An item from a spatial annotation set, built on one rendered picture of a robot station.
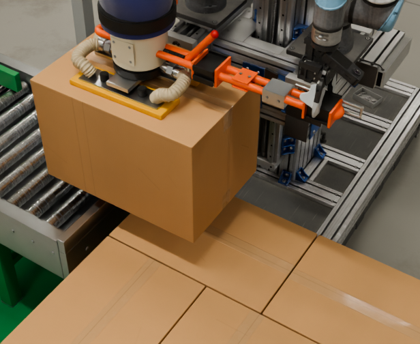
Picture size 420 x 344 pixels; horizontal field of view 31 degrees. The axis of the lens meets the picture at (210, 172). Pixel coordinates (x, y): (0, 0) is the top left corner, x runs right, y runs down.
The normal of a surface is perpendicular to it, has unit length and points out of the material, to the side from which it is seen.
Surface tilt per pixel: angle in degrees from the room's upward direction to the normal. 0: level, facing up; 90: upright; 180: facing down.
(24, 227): 90
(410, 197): 0
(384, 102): 0
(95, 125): 90
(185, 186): 90
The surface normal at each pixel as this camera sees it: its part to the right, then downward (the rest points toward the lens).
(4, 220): -0.54, 0.57
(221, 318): 0.01, -0.73
